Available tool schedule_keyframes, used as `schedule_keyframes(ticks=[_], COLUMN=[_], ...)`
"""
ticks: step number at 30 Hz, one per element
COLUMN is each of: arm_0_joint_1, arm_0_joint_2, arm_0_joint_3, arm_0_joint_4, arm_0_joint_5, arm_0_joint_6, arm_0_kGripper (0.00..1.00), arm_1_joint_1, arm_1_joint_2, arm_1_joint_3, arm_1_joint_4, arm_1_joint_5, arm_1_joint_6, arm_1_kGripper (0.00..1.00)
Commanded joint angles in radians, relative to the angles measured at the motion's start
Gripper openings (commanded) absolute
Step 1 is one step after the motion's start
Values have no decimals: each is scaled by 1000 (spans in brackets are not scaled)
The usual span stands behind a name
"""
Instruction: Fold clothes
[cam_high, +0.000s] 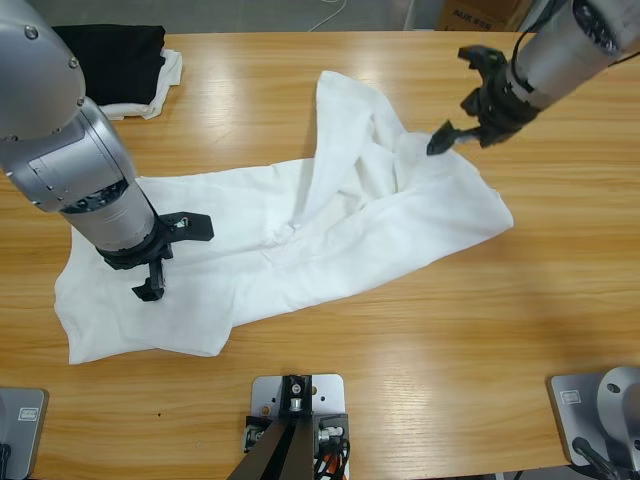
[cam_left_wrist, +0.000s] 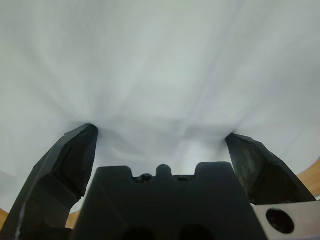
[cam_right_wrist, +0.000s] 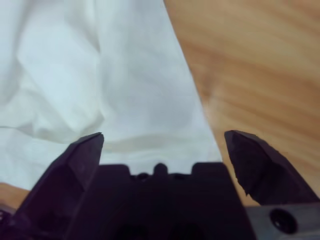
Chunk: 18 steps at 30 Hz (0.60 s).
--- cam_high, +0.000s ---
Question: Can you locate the white floor cable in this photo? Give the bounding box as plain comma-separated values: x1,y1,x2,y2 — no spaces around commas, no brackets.
307,0,351,32

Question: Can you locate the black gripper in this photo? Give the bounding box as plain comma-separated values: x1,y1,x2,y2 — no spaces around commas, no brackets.
97,214,176,304
425,74,541,157

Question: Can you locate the folded white garment stack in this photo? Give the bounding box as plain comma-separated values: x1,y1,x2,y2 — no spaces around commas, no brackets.
97,48,184,121

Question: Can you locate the black post cable bundle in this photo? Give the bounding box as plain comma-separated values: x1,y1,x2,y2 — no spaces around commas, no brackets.
313,438,352,480

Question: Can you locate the folded black garment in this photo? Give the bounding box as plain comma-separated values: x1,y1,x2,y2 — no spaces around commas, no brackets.
52,24,167,107

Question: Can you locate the dark camera post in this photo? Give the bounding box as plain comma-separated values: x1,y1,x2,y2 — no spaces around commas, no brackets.
227,373,321,480

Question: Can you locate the white t-shirt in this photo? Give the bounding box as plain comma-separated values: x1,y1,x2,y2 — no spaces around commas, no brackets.
53,69,516,366

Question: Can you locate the white mounting block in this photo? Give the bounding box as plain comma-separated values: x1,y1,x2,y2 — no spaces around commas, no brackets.
249,373,350,451

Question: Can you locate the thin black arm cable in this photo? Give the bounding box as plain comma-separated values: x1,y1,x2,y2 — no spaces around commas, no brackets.
509,0,559,76

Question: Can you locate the orange cable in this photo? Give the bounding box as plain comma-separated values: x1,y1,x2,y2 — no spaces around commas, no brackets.
319,449,351,480

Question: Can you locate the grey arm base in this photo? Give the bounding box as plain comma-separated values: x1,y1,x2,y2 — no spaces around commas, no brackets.
544,366,640,471
0,387,50,480

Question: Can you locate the cardboard box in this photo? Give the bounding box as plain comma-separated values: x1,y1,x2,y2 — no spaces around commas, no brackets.
434,0,534,32

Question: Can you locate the black clamp block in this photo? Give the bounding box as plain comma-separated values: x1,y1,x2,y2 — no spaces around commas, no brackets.
243,413,275,454
313,412,350,451

